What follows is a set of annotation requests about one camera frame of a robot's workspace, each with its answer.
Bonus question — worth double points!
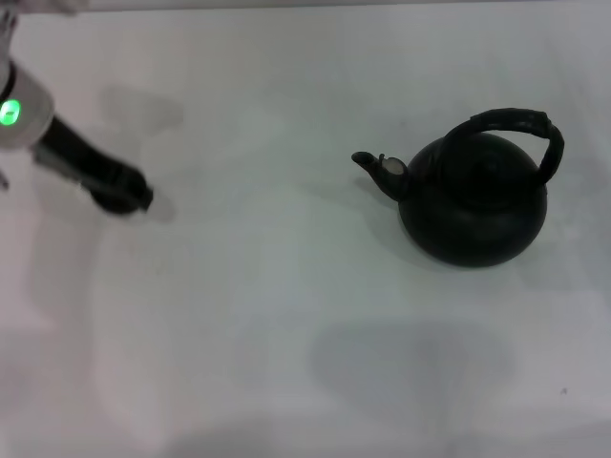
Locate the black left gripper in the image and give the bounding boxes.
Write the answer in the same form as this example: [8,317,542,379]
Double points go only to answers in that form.
[32,115,155,212]

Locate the dark brown teacup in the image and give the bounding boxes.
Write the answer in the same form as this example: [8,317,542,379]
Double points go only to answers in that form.
[88,188,148,217]

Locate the black round teapot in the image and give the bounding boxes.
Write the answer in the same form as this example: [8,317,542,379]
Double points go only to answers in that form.
[350,107,565,268]

